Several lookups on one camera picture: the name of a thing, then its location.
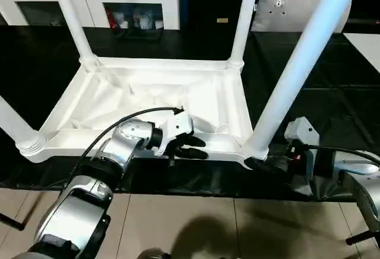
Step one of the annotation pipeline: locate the white plastic table leg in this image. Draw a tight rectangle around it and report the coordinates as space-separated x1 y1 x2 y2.
0 96 48 156
242 0 366 160
49 0 99 70
227 0 262 70

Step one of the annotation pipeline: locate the black work mat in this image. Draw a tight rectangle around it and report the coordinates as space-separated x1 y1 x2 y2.
0 26 380 203

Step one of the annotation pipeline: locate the black stand leg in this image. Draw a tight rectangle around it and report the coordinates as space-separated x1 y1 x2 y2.
346 230 380 247
0 213 26 232

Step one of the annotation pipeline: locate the black left robot foot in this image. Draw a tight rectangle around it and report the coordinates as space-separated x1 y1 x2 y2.
137 249 170 259

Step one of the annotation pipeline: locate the white flat panel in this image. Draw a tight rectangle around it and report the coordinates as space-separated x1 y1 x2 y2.
346 33 380 72

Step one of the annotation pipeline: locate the grey pillow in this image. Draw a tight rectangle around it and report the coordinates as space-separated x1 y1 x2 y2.
251 0 352 34

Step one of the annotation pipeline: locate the white cabinet with glass doors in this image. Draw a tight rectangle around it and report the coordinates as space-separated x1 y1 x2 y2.
0 0 180 31

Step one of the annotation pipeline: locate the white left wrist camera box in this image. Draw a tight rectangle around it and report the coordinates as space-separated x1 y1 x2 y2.
156 112 195 156

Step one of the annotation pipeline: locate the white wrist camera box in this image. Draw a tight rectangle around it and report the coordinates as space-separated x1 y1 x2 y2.
284 116 315 156
156 112 195 156

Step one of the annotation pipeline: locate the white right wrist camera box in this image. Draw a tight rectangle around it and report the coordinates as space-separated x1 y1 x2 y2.
284 116 315 156

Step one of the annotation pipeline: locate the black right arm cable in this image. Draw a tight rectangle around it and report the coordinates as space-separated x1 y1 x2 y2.
303 145 380 165

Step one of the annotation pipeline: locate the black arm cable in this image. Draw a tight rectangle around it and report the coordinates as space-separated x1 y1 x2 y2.
303 145 380 165
59 106 185 197

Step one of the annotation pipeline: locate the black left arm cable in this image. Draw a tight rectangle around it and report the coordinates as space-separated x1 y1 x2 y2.
59 106 185 197

